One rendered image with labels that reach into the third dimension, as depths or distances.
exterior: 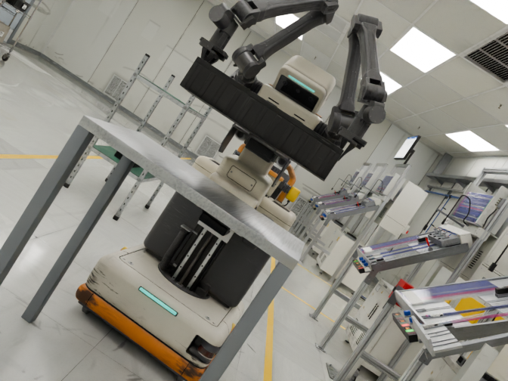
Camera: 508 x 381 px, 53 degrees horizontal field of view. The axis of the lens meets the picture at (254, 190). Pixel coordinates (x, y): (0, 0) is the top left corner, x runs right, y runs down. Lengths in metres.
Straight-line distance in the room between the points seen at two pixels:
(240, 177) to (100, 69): 9.96
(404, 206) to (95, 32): 7.78
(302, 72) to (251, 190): 0.51
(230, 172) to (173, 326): 0.66
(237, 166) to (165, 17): 9.79
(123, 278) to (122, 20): 10.10
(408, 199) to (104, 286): 5.54
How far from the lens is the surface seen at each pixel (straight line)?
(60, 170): 1.49
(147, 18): 11.84
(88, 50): 12.07
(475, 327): 2.56
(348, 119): 1.97
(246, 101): 1.69
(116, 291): 2.19
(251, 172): 2.08
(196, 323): 2.13
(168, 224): 2.43
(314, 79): 2.05
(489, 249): 4.11
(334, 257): 7.15
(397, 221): 7.22
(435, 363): 3.06
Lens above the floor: 0.99
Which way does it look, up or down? 4 degrees down
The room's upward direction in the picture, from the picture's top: 33 degrees clockwise
